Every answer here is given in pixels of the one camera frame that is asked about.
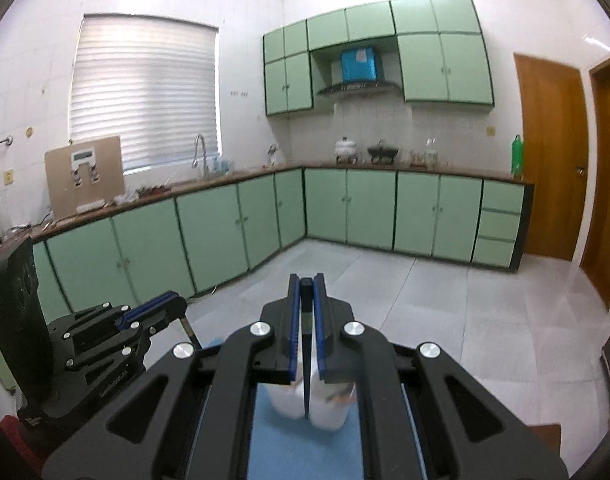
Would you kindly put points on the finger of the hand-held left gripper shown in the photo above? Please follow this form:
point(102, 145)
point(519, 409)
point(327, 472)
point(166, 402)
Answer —
point(155, 310)

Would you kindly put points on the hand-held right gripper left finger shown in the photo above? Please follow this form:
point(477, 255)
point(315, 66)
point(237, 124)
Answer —
point(296, 330)

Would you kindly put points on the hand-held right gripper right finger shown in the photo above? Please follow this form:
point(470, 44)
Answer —
point(319, 330)

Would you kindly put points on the dark wooden stick utensil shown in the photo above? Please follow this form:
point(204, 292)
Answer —
point(192, 332)

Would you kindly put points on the white two-compartment utensil holder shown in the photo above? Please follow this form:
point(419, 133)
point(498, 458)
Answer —
point(330, 410)

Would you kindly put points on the green base cabinets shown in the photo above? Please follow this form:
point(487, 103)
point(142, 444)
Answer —
point(210, 235)

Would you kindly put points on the clear plastic container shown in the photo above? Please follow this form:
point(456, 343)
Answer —
point(4, 215)

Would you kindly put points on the blue table mat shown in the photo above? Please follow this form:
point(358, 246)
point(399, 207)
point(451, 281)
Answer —
point(285, 450)

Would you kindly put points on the cardboard sheet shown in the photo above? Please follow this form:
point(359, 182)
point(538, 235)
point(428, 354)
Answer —
point(60, 185)

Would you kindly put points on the metal kitchen faucet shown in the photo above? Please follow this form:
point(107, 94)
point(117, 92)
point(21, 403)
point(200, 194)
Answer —
point(200, 155)

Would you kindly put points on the white cooking pot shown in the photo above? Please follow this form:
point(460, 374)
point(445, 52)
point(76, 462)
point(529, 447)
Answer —
point(345, 149)

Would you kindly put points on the black wok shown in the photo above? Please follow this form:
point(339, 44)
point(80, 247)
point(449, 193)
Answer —
point(383, 152)

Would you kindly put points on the clear glass jar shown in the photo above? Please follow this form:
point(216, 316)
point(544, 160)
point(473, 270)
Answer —
point(431, 155)
point(417, 158)

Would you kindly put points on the white window blind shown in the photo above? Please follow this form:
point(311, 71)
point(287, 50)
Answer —
point(145, 95)

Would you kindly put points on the brown board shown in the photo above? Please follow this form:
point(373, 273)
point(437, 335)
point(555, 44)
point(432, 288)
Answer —
point(545, 442)

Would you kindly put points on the green plastic bottle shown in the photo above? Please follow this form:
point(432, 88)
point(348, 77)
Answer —
point(517, 160)

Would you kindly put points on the blue-wrapped range hood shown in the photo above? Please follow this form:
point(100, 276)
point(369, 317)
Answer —
point(357, 65)

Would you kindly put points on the wooden door with knob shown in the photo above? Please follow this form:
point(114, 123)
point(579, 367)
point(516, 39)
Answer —
point(550, 160)

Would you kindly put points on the plain wooden door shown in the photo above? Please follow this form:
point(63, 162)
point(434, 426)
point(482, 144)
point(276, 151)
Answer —
point(607, 185)

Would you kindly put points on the yellow wall switch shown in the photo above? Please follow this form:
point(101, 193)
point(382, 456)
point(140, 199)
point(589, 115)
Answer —
point(8, 176)

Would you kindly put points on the green wall cabinets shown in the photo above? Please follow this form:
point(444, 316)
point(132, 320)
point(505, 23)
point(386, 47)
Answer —
point(435, 60)

